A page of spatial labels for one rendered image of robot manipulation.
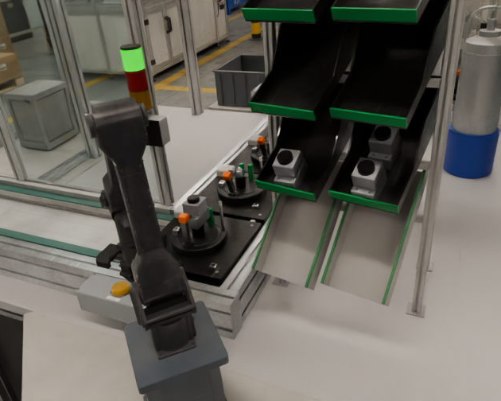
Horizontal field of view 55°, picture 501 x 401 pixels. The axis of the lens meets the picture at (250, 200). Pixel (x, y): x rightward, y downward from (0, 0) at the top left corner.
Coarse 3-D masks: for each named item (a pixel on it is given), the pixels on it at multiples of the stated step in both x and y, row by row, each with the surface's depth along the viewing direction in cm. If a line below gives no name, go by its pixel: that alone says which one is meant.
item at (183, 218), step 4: (180, 216) 111; (184, 216) 110; (188, 216) 112; (180, 220) 111; (184, 220) 111; (184, 224) 112; (184, 228) 112; (188, 228) 113; (184, 232) 113; (188, 232) 113; (184, 236) 114; (188, 236) 114; (184, 240) 114; (188, 240) 114
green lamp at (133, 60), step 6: (126, 54) 113; (132, 54) 113; (138, 54) 114; (126, 60) 114; (132, 60) 114; (138, 60) 114; (126, 66) 115; (132, 66) 114; (138, 66) 115; (144, 66) 117
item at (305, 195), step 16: (288, 128) 101; (304, 128) 102; (320, 128) 101; (336, 128) 100; (352, 128) 97; (288, 144) 101; (304, 144) 100; (320, 144) 98; (336, 144) 92; (272, 160) 99; (320, 160) 96; (336, 160) 94; (272, 176) 97; (320, 176) 93; (288, 192) 92; (304, 192) 89; (320, 192) 91
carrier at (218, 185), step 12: (228, 168) 150; (240, 168) 136; (252, 168) 140; (216, 180) 148; (240, 180) 137; (252, 180) 142; (204, 192) 142; (216, 192) 141; (228, 192) 137; (240, 192) 136; (252, 192) 136; (264, 192) 138; (216, 204) 135; (228, 204) 135; (240, 204) 134; (252, 204) 134; (264, 204) 133; (228, 216) 131; (240, 216) 129; (252, 216) 128; (264, 216) 128
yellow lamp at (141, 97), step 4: (148, 88) 120; (132, 92) 118; (136, 92) 118; (140, 92) 118; (144, 92) 118; (148, 92) 120; (136, 96) 118; (140, 96) 118; (144, 96) 119; (148, 96) 120; (136, 100) 119; (140, 100) 119; (144, 100) 119; (148, 100) 120; (144, 104) 119; (148, 104) 120; (148, 108) 121
